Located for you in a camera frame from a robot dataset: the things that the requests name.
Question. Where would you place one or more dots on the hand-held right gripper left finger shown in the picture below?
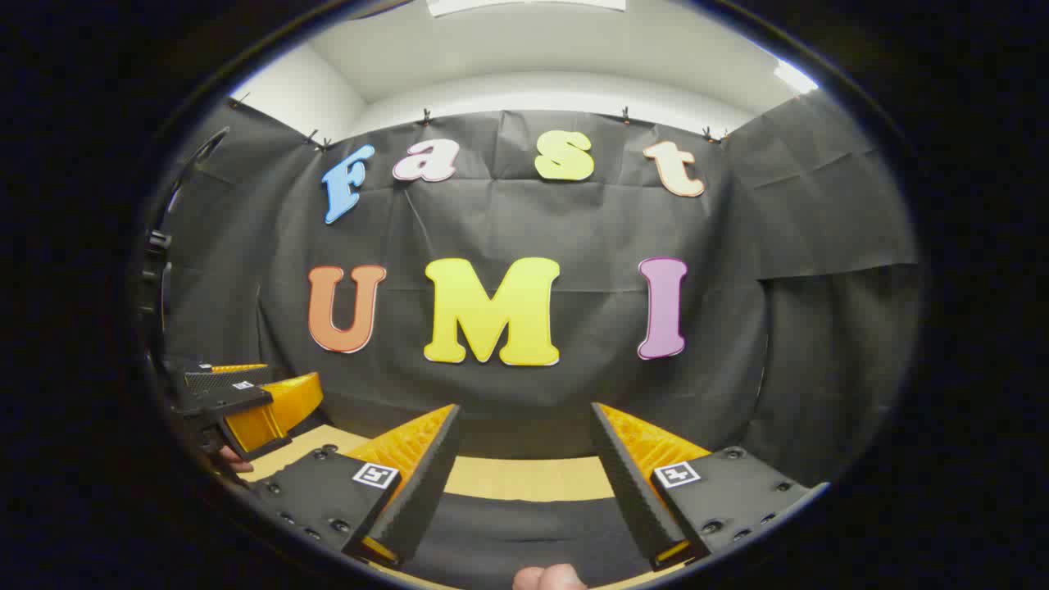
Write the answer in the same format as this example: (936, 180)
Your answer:
(422, 492)

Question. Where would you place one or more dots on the white ceiling light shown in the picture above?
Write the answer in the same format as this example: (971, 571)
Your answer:
(524, 5)
(795, 78)

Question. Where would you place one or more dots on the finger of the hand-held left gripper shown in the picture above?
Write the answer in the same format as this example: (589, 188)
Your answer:
(213, 378)
(221, 399)

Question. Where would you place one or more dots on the black backdrop cloth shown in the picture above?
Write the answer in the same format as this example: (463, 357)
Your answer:
(508, 221)

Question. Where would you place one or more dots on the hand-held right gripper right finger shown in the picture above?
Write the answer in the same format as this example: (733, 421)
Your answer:
(635, 492)

